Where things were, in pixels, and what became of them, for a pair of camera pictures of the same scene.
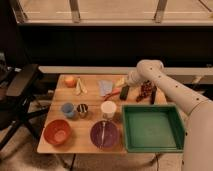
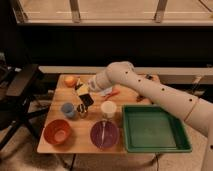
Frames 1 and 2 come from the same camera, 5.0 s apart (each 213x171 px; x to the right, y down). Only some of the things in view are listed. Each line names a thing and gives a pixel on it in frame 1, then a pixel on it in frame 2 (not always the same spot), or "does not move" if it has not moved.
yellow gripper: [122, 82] -> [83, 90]
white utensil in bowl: [103, 134] does not move
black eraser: [124, 92] -> [87, 100]
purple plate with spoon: [105, 135] does not move
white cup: [108, 109] does not move
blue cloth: [105, 87] does not move
